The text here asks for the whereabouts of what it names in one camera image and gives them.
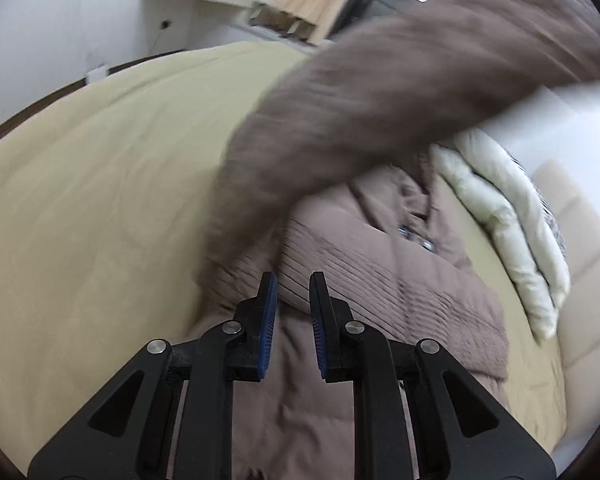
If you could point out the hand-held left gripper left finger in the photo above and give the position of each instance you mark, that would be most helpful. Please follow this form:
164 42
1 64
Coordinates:
267 335

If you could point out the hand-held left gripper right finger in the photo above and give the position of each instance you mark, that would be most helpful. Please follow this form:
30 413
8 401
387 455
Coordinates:
319 335

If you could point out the brown padded jacket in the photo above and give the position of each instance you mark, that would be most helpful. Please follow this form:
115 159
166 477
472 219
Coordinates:
380 85

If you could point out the bed with beige sheet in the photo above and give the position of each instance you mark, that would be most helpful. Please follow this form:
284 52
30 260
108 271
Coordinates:
105 185

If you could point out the white folded duvet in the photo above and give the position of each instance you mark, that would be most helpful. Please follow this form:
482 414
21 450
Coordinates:
505 210

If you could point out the zebra striped pillow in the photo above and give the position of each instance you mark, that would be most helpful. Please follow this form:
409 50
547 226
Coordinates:
552 220

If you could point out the beige padded headboard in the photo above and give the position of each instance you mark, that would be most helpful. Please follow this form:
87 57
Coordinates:
590 270

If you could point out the white power adapter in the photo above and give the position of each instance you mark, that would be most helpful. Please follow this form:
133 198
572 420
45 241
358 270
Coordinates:
95 73

